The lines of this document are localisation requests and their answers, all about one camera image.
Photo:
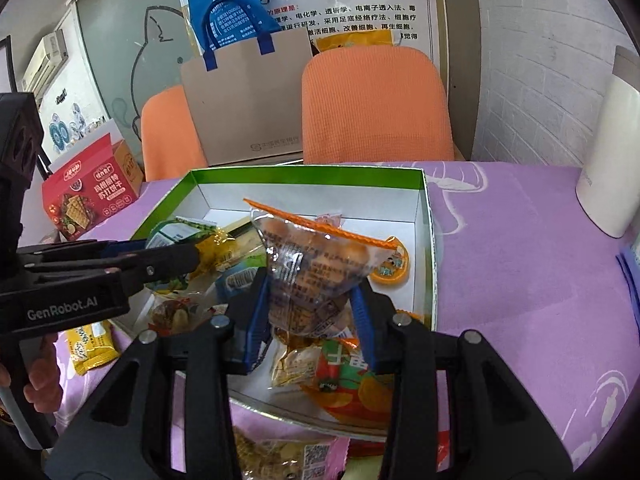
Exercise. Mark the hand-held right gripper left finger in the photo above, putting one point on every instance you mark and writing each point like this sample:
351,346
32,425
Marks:
257,310

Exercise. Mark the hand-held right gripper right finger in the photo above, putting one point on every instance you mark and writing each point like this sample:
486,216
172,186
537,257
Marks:
362,320

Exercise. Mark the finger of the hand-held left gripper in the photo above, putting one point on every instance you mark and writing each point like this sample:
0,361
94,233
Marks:
120,248
165,262

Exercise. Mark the gold foil snack packet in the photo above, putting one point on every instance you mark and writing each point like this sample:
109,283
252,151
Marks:
225,252

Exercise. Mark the clear packet orange seal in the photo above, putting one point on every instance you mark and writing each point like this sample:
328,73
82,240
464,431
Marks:
305,270

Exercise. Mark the green cardboard box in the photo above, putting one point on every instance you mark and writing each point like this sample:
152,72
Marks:
360,202

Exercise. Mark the person's left hand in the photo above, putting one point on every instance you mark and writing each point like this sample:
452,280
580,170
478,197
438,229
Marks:
44,375

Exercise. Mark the green foil snack packet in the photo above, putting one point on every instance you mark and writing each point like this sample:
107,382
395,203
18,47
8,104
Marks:
170,232

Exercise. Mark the blue green snack packet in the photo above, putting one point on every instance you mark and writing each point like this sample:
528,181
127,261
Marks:
240,280

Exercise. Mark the yellow snack packet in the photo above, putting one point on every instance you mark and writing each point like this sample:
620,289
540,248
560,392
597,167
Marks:
92,347

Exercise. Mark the clear packet of brown nuts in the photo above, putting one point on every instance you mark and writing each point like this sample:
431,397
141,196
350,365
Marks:
172,316

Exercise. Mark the red cracker box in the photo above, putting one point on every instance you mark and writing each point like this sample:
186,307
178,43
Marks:
85,195

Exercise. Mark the small round orange snack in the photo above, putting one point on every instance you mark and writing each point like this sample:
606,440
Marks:
392,262

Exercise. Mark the orange snack packet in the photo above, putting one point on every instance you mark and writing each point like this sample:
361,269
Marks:
350,385

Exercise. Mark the clear square cracker packet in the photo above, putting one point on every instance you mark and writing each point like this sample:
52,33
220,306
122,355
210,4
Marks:
295,365

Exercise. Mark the orange chair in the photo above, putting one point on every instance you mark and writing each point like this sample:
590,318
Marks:
165,135
370,105

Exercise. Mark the red edged cracker packet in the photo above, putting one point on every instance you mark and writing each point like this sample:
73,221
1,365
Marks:
280,455

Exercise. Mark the purple tablecloth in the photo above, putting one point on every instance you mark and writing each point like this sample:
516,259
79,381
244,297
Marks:
525,310

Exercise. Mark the white air conditioner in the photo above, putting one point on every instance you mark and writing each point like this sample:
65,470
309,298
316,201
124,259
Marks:
45,57

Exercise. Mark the pack of paper cups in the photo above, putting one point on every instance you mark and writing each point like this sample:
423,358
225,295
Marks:
632,280

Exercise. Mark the yellow packet behind chair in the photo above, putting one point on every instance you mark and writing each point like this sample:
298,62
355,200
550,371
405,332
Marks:
355,40

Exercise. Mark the white thermos jug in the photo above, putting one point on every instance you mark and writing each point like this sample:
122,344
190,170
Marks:
610,160

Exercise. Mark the wall poster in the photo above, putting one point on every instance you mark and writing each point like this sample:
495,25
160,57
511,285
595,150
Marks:
350,5

